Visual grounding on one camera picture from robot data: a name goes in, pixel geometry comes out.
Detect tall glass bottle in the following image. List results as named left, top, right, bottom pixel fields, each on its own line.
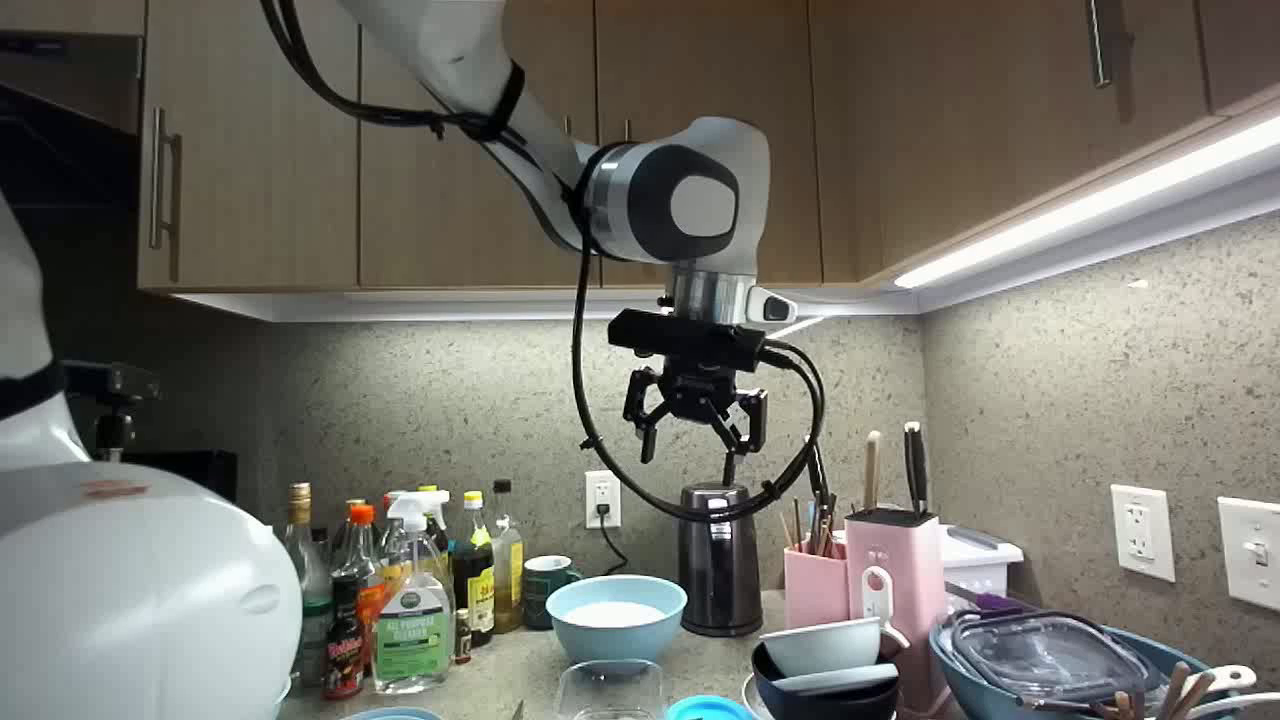
left=282, top=481, right=330, bottom=692

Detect stacked dark bowls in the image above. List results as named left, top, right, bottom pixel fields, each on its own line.
left=752, top=619, right=898, bottom=720

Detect light blue mixing bowl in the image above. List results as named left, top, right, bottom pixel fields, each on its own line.
left=544, top=575, right=687, bottom=659

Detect black electric kettle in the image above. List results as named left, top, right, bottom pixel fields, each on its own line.
left=675, top=485, right=763, bottom=635

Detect wooden upper cabinets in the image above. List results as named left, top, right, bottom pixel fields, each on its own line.
left=0, top=0, right=1275, bottom=298

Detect teal dish bowl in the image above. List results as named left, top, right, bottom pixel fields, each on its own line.
left=929, top=609, right=1203, bottom=720

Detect white double light switch plate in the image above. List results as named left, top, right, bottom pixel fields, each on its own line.
left=1214, top=498, right=1280, bottom=611

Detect dark soy sauce bottle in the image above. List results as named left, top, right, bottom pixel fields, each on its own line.
left=450, top=487, right=494, bottom=643

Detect yellow cap oil bottle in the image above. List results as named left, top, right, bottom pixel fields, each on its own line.
left=493, top=481, right=525, bottom=633

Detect under cabinet light strip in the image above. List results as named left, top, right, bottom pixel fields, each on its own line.
left=892, top=110, right=1280, bottom=306

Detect white gfci outlet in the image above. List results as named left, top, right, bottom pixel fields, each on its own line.
left=1111, top=485, right=1175, bottom=579

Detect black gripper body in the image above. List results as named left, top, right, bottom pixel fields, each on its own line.
left=654, top=355, right=756, bottom=423

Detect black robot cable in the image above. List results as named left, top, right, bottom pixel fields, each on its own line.
left=261, top=0, right=831, bottom=529

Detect orange cap bottle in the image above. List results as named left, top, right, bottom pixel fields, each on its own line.
left=337, top=501, right=380, bottom=584

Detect pink utensil holder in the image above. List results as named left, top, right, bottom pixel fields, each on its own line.
left=784, top=550, right=846, bottom=630

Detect pink knife block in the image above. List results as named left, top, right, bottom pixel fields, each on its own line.
left=842, top=509, right=946, bottom=641

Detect white wall outlet left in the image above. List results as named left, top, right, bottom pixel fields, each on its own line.
left=582, top=468, right=620, bottom=534

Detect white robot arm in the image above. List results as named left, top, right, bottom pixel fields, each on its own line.
left=0, top=0, right=790, bottom=720

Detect blue lid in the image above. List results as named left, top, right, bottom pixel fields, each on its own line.
left=663, top=696, right=756, bottom=720

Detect clear glass cup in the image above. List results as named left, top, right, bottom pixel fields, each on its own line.
left=552, top=659, right=669, bottom=720

